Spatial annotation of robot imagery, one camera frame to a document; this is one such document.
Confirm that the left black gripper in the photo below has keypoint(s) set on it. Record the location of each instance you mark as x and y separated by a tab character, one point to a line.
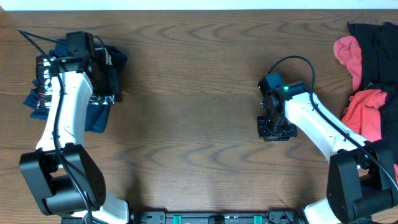
114	76

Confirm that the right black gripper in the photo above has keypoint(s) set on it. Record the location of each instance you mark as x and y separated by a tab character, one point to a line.
268	136

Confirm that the black orange patterned jersey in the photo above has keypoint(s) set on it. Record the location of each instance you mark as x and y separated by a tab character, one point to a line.
43	85

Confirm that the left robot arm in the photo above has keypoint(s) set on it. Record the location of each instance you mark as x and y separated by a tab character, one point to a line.
62	177

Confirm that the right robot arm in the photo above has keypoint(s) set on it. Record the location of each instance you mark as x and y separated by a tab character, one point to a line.
360	177

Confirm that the folded navy blue garment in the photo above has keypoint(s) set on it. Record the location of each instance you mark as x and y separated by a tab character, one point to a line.
96	116

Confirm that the red orange garment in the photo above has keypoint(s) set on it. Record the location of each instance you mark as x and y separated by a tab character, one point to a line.
372	111

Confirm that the plain black shirt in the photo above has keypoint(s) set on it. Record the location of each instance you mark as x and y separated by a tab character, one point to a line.
378	44

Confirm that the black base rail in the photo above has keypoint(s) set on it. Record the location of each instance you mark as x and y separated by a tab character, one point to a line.
270	217

